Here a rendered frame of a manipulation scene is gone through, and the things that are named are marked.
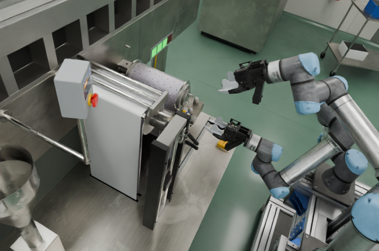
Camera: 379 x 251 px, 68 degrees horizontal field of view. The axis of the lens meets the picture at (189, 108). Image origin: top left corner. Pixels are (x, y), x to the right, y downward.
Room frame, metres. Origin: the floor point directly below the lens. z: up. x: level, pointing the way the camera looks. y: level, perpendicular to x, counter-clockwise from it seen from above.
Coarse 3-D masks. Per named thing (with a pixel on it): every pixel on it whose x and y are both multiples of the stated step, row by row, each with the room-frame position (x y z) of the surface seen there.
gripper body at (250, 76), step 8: (240, 64) 0.89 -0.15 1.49; (248, 64) 0.86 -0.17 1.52; (256, 64) 0.85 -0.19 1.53; (264, 64) 0.82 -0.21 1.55; (240, 72) 0.83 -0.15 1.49; (248, 72) 0.83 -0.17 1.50; (256, 72) 0.83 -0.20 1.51; (264, 72) 0.81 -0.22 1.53; (240, 80) 0.83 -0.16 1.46; (248, 80) 0.81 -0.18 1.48; (256, 80) 0.82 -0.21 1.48; (248, 88) 0.82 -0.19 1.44
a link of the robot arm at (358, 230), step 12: (372, 192) 0.49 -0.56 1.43; (360, 204) 0.45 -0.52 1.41; (372, 204) 0.44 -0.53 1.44; (360, 216) 0.43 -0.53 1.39; (372, 216) 0.42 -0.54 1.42; (348, 228) 0.45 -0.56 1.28; (360, 228) 0.41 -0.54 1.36; (372, 228) 0.40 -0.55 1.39; (336, 240) 0.45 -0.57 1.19; (348, 240) 0.43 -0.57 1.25; (360, 240) 0.41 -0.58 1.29; (372, 240) 0.40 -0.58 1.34
